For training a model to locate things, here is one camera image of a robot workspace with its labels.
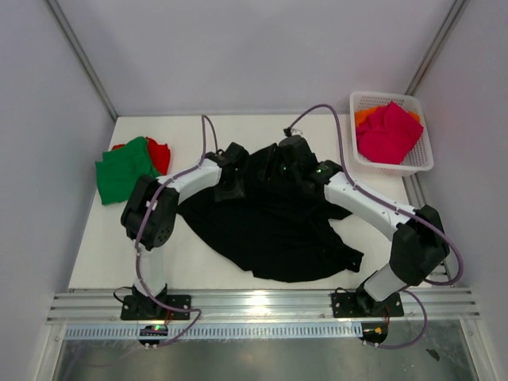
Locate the white plastic basket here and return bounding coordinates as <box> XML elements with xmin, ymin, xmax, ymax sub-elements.
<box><xmin>349</xmin><ymin>91</ymin><xmax>434</xmax><ymax>176</ymax></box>

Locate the right rear frame post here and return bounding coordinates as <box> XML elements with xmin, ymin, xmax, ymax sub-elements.
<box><xmin>405</xmin><ymin>0</ymin><xmax>470</xmax><ymax>96</ymax></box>

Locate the orange t shirt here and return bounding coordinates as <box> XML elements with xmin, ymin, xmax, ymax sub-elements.
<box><xmin>354</xmin><ymin>106</ymin><xmax>421</xmax><ymax>127</ymax></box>

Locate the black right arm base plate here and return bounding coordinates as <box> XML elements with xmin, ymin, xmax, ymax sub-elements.
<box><xmin>330</xmin><ymin>287</ymin><xmax>405</xmax><ymax>318</ymax></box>

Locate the red t shirt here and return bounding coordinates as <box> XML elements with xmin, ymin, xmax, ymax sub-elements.
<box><xmin>102</xmin><ymin>137</ymin><xmax>171</xmax><ymax>176</ymax></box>

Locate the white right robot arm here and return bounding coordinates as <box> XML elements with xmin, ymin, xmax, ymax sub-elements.
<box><xmin>262</xmin><ymin>135</ymin><xmax>450</xmax><ymax>316</ymax></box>

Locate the pink t shirt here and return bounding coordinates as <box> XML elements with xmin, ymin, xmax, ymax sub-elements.
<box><xmin>355</xmin><ymin>102</ymin><xmax>424</xmax><ymax>165</ymax></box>

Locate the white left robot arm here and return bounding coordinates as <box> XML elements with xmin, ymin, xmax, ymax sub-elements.
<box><xmin>121</xmin><ymin>143</ymin><xmax>249</xmax><ymax>319</ymax></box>

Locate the black t shirt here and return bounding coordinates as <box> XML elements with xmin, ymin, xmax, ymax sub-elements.
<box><xmin>177</xmin><ymin>145</ymin><xmax>364</xmax><ymax>283</ymax></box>

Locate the green t shirt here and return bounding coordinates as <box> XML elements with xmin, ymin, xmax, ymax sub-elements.
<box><xmin>95</xmin><ymin>137</ymin><xmax>161</xmax><ymax>205</ymax></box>

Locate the left rear frame post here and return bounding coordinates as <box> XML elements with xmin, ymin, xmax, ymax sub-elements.
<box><xmin>43</xmin><ymin>0</ymin><xmax>119</xmax><ymax>121</ymax></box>

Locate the aluminium front rail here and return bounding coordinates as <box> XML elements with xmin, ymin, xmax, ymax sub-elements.
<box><xmin>47</xmin><ymin>287</ymin><xmax>481</xmax><ymax>324</ymax></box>

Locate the grey slotted cable duct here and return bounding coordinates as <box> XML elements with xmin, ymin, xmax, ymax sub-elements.
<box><xmin>64</xmin><ymin>321</ymin><xmax>363</xmax><ymax>341</ymax></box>

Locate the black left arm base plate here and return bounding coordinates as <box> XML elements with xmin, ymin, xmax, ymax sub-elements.
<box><xmin>120</xmin><ymin>294</ymin><xmax>191</xmax><ymax>321</ymax></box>

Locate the frame post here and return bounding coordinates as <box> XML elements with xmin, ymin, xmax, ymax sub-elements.
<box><xmin>43</xmin><ymin>0</ymin><xmax>119</xmax><ymax>121</ymax></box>
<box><xmin>405</xmin><ymin>0</ymin><xmax>470</xmax><ymax>96</ymax></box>

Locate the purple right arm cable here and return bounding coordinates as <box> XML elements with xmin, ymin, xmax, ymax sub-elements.
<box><xmin>282</xmin><ymin>103</ymin><xmax>465</xmax><ymax>350</ymax></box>

